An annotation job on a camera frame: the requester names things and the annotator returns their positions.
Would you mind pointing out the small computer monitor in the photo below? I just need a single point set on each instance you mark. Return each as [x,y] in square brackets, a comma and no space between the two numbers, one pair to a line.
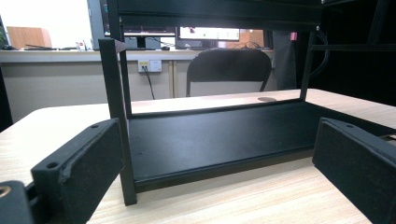
[208,33]

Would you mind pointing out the small white red container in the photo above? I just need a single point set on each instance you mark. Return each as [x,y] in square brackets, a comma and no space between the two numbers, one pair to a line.
[82,45]

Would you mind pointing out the large computer monitor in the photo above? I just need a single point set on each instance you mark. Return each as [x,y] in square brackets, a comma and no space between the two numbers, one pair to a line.
[155,31]

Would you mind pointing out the grey computer case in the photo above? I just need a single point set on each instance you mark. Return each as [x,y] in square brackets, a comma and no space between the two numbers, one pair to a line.
[95,25]

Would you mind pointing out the brown wooden box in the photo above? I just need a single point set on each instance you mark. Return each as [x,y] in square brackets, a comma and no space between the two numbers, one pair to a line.
[28,37]

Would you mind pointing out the black computer mouse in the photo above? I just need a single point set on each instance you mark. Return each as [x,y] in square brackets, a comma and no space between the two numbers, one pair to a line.
[165,48]

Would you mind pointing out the black keyboard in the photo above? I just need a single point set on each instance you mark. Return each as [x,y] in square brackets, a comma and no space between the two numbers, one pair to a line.
[40,47]

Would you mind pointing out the white wall socket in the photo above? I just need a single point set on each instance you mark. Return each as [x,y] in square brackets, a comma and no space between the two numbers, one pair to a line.
[155,66]

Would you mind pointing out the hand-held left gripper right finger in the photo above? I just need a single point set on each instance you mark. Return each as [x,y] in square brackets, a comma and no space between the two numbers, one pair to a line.
[358,168]

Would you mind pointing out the pink tag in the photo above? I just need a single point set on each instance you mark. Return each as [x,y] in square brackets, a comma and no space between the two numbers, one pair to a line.
[293,36]

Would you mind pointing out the brown round table cap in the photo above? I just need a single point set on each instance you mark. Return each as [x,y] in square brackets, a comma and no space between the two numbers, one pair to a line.
[267,99]

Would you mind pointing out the grey office desk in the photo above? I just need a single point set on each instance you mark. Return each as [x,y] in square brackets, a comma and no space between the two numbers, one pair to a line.
[62,84]

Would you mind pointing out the black metal shelf rack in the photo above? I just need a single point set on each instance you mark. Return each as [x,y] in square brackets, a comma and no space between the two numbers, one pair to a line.
[218,140]

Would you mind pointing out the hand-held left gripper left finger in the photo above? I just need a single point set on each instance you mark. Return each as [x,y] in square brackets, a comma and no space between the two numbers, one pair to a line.
[84,161]

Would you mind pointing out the grey hanging cloth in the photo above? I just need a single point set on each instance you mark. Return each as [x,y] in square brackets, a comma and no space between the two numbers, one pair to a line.
[284,62]

